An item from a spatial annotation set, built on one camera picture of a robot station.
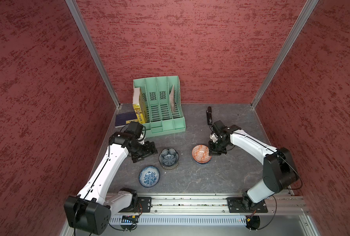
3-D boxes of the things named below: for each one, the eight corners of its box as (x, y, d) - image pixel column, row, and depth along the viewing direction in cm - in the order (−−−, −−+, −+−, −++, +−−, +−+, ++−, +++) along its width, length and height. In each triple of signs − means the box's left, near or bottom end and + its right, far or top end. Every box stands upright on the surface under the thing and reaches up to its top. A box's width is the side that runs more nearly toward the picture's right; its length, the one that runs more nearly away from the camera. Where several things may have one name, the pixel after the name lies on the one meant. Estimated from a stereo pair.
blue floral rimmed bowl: (138, 187, 81) (137, 185, 78) (142, 168, 88) (140, 165, 85) (159, 187, 81) (158, 185, 78) (160, 168, 88) (160, 165, 85)
